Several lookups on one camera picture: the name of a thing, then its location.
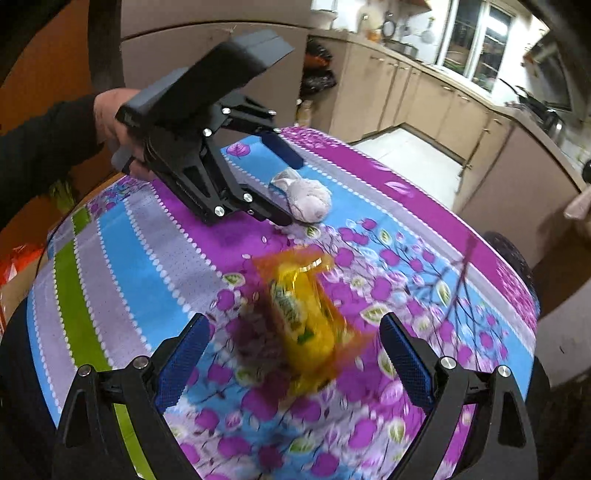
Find white tissue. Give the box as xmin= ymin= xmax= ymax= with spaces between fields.
xmin=270 ymin=168 xmax=332 ymax=224

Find yellow snack bag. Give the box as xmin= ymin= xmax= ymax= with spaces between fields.
xmin=252 ymin=246 xmax=370 ymax=397

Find kitchen window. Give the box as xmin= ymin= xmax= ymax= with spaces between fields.
xmin=439 ymin=0 xmax=515 ymax=93

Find beige kitchen cabinets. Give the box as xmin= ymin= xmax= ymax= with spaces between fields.
xmin=308 ymin=29 xmax=584 ymax=266

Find person's left hand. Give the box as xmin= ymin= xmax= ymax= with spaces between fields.
xmin=93 ymin=88 xmax=155 ymax=182

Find grey refrigerator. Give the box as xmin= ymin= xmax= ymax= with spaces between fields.
xmin=87 ymin=0 xmax=311 ymax=139

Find floral purple tablecloth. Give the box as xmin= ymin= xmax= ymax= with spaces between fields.
xmin=26 ymin=128 xmax=537 ymax=479

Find hanging beige towel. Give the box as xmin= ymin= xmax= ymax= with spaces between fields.
xmin=563 ymin=185 xmax=591 ymax=221

